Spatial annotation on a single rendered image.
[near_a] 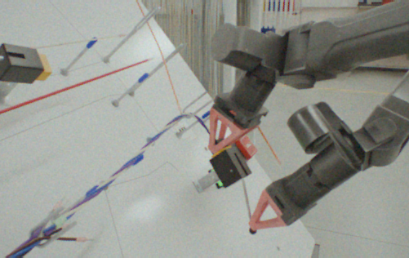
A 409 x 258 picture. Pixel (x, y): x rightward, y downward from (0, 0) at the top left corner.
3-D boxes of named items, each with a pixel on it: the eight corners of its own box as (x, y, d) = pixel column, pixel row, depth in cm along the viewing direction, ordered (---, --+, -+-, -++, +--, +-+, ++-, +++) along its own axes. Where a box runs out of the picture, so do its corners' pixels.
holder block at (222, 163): (224, 189, 70) (242, 178, 68) (208, 160, 71) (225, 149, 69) (235, 183, 73) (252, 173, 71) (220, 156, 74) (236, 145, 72)
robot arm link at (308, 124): (402, 131, 57) (394, 155, 64) (354, 73, 63) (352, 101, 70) (324, 171, 57) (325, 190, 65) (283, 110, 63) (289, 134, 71)
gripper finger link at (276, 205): (233, 213, 69) (273, 181, 65) (251, 203, 75) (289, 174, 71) (257, 248, 67) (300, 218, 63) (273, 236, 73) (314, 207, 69)
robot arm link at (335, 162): (357, 165, 57) (372, 168, 61) (330, 126, 61) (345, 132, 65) (318, 192, 60) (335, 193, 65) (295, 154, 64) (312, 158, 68)
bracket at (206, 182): (198, 193, 72) (219, 180, 70) (192, 181, 73) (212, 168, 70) (211, 188, 76) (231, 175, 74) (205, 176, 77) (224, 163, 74)
